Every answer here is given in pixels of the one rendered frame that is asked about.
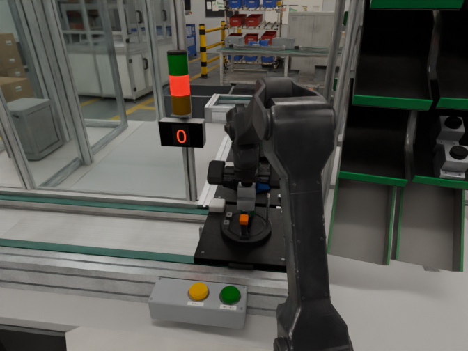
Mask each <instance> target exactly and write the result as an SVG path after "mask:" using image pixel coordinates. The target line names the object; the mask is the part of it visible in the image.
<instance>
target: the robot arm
mask: <svg viewBox="0 0 468 351"><path fill-rule="evenodd" d="M226 122H227V123H226V125H225V126H224V131H225V132H226V133H227V134H228V135H229V137H230V140H231V141H233V142H232V145H231V146H232V154H233V165H234V166H225V165H226V163H225V161H221V160H212V161H211V162H210V163H209V167H208V174H207V182H208V184H209V185H222V186H223V187H227V188H229V189H233V190H235V191H237V187H238V183H239V182H254V183H256V181H257V183H256V193H258V192H261V191H263V190H269V189H270V188H274V189H280V190H281V207H282V217H283V234H284V236H283V237H284V243H285V253H286V270H287V280H288V297H287V299H286V301H285V303H282V304H278V306H277V308H276V321H277V338H275V339H274V343H273V348H274V351H354V349H353V346H352V341H351V339H350V336H349V333H348V326H347V324H346V323H345V321H344V320H343V319H342V317H341V316H340V314H339V313H338V311H337V310H336V309H335V308H334V306H333V304H332V303H331V296H330V289H329V270H328V261H327V243H326V238H327V237H326V232H325V215H324V205H323V195H322V170H323V169H324V167H325V165H326V163H327V161H328V159H329V157H330V155H331V153H332V152H333V150H334V131H335V129H336V112H335V109H334V108H333V106H332V104H331V103H329V102H328V101H327V100H326V99H325V98H324V97H323V96H322V95H321V94H320V93H319V92H317V91H314V90H311V89H310V88H307V87H305V86H302V85H299V84H298V83H297V82H296V81H295V80H294V79H293V78H292V79H291V78H289V77H263V78H262V79H258V80H257V81H256V85H255V93H254V95H253V97H252V98H251V100H250V102H249V104H248V106H247V108H246V107H245V106H244V104H235V107H234V108H232V109H230V110H229V111H228V112H227V114H226ZM261 143H263V150H264V155H265V156H266V158H267V159H268V161H269V162H270V166H261V167H260V168H258V167H259V165H260V164H261V163H260V154H259V153H260V144H261Z"/></svg>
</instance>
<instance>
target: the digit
mask: <svg viewBox="0 0 468 351"><path fill-rule="evenodd" d="M171 127H172V135H173V145H178V146H190V138H189V126H188V125H171Z"/></svg>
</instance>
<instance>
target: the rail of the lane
mask: <svg viewBox="0 0 468 351"><path fill-rule="evenodd" d="M158 277H163V278H170V279H184V280H191V281H204V282H212V283H225V284H233V285H240V286H247V309H246V314H249V315H261V316H268V317H275V318H276V308H277V306H278V304H282V303H285V301H286V299H287V297H288V280H287V274H282V273H274V272H260V271H254V266H253V265H245V264H237V263H229V264H228V268H222V267H208V266H200V265H186V264H178V263H164V262H156V261H148V260H134V259H126V258H112V257H104V256H89V255H81V254H74V253H59V252H52V251H37V250H30V249H15V248H8V247H0V287H2V288H14V289H20V290H32V291H39V292H46V293H58V294H65V295H77V296H84V297H97V298H103V299H115V300H122V301H129V302H141V303H148V299H149V297H150V294H151V292H152V290H153V288H154V286H155V283H156V281H157V278H158Z"/></svg>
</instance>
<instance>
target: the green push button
mask: <svg viewBox="0 0 468 351"><path fill-rule="evenodd" d="M239 296H240V292H239V290H238V289H237V288H236V287H235V286H226V287H224V288H223V289H222V290H221V299H222V300H223V301H224V302H226V303H229V304H232V303H234V302H236V301H237V300H238V299H239Z"/></svg>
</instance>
